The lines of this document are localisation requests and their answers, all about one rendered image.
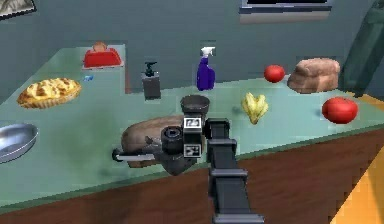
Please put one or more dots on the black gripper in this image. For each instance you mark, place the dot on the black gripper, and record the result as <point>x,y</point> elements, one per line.
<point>172,139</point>

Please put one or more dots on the brown round bread loaf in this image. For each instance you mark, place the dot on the brown round bread loaf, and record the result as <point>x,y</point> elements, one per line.
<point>143,131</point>

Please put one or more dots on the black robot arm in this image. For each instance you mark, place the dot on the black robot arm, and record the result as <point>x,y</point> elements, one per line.
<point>224,166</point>

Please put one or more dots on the brown toast slice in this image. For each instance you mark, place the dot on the brown toast slice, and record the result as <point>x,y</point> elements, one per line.
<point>99,46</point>

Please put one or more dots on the grey soap dispenser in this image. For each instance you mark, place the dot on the grey soap dispenser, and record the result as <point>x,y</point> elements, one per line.
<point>151,85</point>

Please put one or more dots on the green topped brown counter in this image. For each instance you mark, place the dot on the green topped brown counter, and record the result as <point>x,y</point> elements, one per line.
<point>100,200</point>

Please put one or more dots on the dark grey cup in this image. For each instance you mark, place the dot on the dark grey cup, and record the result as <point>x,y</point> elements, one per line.
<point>195,104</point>

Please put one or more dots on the small blue object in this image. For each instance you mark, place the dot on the small blue object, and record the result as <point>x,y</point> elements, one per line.
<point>88,78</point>

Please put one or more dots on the purple spray bottle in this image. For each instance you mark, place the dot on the purple spray bottle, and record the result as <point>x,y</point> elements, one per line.
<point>205,76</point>

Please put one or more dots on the red toaster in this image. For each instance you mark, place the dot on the red toaster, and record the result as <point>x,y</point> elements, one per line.
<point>101,59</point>

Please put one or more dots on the golden pie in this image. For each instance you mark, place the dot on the golden pie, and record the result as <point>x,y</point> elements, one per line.
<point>48,92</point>

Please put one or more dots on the yellow banana bunch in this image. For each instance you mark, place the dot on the yellow banana bunch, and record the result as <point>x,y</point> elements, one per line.
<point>255,107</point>

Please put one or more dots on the silver metal bowl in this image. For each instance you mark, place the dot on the silver metal bowl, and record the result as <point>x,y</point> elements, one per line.
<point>15,140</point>

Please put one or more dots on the small red tomato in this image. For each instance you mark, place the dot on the small red tomato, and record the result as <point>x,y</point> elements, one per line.
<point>274,73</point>

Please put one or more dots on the brown square bread loaf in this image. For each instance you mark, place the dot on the brown square bread loaf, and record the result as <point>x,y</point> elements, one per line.
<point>313,76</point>

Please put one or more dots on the large red tomato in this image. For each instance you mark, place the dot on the large red tomato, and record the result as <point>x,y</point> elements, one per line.
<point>340,110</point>

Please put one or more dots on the dark green curtain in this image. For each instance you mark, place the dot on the dark green curtain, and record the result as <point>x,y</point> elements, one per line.
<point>365,50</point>

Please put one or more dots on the framed wall picture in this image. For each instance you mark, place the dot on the framed wall picture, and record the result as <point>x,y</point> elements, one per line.
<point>15,6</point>

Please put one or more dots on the window with grey frame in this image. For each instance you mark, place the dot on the window with grey frame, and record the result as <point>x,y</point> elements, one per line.
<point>285,10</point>

